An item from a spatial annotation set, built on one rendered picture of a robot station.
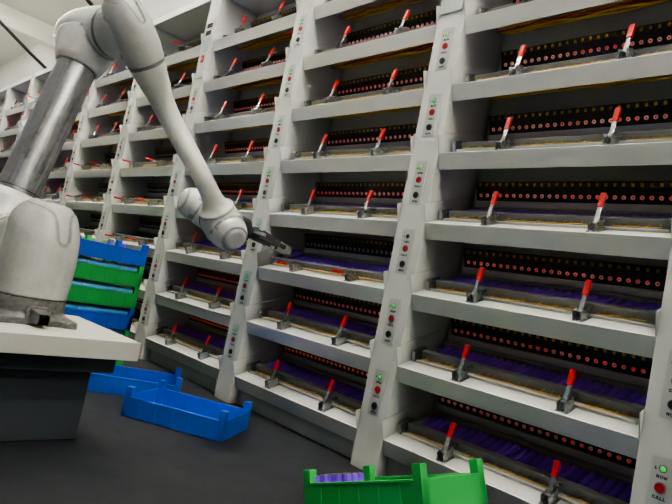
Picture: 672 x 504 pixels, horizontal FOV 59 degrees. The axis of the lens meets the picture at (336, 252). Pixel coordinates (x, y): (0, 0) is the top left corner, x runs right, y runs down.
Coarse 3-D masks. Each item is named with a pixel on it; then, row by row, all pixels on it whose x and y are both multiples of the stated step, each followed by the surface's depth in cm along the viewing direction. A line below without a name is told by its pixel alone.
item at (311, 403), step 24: (240, 360) 206; (264, 360) 213; (288, 360) 209; (312, 360) 203; (240, 384) 203; (264, 384) 195; (288, 384) 192; (312, 384) 186; (336, 384) 186; (360, 384) 184; (288, 408) 183; (312, 408) 175; (336, 408) 174; (360, 408) 170; (336, 432) 167
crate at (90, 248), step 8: (80, 240) 199; (88, 240) 201; (80, 248) 199; (88, 248) 202; (96, 248) 204; (104, 248) 206; (112, 248) 208; (120, 248) 211; (128, 248) 213; (144, 248) 218; (96, 256) 204; (104, 256) 206; (112, 256) 209; (120, 256) 211; (128, 256) 214; (136, 256) 216; (144, 256) 219; (136, 264) 217; (144, 264) 219
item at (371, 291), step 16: (272, 256) 210; (288, 256) 216; (352, 256) 199; (368, 256) 193; (272, 272) 202; (288, 272) 195; (304, 272) 193; (384, 272) 163; (320, 288) 184; (336, 288) 178; (352, 288) 173; (368, 288) 168; (384, 288) 163
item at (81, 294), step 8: (72, 288) 199; (80, 288) 201; (88, 288) 203; (136, 288) 218; (72, 296) 199; (80, 296) 201; (88, 296) 203; (96, 296) 206; (104, 296) 208; (112, 296) 211; (120, 296) 213; (128, 296) 216; (136, 296) 218; (96, 304) 206; (104, 304) 208; (112, 304) 211; (120, 304) 213; (128, 304) 216
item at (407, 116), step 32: (512, 0) 177; (544, 32) 166; (576, 32) 159; (384, 64) 211; (416, 64) 200; (256, 96) 268; (544, 96) 162; (576, 96) 156; (608, 96) 149; (640, 96) 144; (256, 128) 263; (352, 128) 217; (576, 256) 147; (608, 256) 141
